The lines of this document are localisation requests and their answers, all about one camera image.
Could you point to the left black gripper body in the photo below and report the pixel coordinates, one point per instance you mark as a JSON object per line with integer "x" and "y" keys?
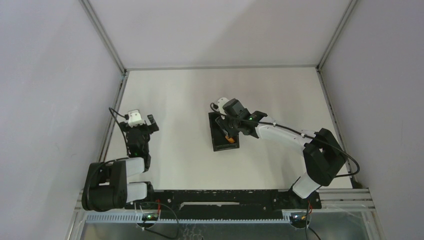
{"x": 139, "y": 129}

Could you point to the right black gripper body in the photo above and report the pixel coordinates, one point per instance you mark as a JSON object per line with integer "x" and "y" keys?
{"x": 227, "y": 126}

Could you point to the orange handled black screwdriver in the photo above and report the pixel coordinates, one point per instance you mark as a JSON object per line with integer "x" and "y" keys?
{"x": 230, "y": 139}

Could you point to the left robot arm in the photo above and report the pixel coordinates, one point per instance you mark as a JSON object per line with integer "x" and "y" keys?
{"x": 106, "y": 186}

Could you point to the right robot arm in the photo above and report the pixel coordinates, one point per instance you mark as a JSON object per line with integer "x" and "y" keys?
{"x": 322, "y": 155}

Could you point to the black plastic bin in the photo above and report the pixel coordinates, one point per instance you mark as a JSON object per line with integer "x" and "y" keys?
{"x": 218, "y": 138}

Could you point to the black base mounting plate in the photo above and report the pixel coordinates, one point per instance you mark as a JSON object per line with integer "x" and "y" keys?
{"x": 217, "y": 205}

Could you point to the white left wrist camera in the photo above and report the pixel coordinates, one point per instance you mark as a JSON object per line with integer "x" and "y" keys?
{"x": 135, "y": 118}

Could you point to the aluminium frame rail left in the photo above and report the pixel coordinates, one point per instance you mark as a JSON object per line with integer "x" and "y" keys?
{"x": 101, "y": 31}

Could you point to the aluminium frame rail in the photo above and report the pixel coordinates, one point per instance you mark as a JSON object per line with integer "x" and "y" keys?
{"x": 340, "y": 27}
{"x": 101, "y": 31}
{"x": 129, "y": 69}

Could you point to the aluminium frame rail back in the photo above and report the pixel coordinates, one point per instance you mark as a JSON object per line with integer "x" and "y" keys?
{"x": 129, "y": 69}

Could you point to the aluminium frame rail right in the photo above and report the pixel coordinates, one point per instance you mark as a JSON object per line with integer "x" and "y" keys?
{"x": 340, "y": 27}

